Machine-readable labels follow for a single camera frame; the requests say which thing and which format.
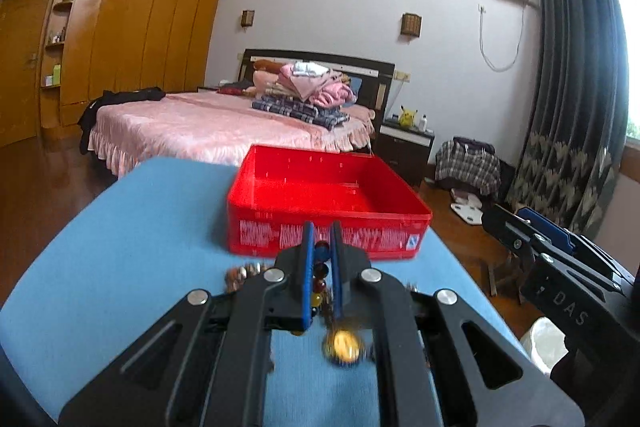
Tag wooden wardrobe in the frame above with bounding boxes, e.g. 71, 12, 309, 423
15, 0, 228, 145

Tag large wall lamp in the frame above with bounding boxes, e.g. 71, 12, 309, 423
401, 13, 422, 42

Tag dark red cloth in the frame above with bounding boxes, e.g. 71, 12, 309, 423
217, 79, 254, 96

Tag gold coin pendant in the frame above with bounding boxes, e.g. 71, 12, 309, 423
320, 327, 366, 370

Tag dark patterned curtain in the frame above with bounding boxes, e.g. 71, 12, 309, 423
507, 0, 632, 253

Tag black clothing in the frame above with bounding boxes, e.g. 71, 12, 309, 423
77, 88, 167, 155

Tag bed with pink bedspread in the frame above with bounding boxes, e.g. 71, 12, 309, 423
87, 89, 381, 180

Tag folded plaid blanket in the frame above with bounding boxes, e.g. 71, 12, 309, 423
251, 96, 349, 130

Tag plaid bag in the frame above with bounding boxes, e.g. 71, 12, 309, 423
435, 137, 502, 198

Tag wooden stool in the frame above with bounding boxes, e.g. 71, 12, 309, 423
480, 252, 527, 306

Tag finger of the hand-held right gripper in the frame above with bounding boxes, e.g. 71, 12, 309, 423
516, 206, 634, 284
481, 204, 617, 294

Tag blue table cloth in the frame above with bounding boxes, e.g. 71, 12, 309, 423
0, 157, 531, 427

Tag white plastic bag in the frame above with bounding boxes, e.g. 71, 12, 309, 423
520, 317, 569, 371

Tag brown bead bracelet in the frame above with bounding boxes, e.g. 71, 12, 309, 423
224, 263, 273, 294

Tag dark wooden headboard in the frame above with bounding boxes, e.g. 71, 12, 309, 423
236, 48, 397, 122

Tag white bathroom scale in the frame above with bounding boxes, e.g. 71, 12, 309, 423
450, 201, 484, 226

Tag window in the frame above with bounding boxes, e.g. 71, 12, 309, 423
597, 0, 640, 148

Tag pile of pink clothes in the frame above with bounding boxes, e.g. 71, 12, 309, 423
252, 61, 358, 110

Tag multicolour bead bracelet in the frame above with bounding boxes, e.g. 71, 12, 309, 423
295, 241, 332, 338

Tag dark wooden nightstand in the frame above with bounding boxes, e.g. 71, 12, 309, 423
375, 119, 436, 188

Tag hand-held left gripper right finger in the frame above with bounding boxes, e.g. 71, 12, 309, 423
330, 221, 587, 427

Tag red rectangular box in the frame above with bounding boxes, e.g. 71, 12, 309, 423
227, 144, 433, 260

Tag white wall cable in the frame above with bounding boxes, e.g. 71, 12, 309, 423
477, 3, 526, 72

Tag white garment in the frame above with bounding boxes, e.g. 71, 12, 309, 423
292, 62, 327, 78

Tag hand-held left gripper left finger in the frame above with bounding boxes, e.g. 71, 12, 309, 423
57, 221, 321, 427

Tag wooden door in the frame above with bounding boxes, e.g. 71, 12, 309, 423
0, 0, 55, 148

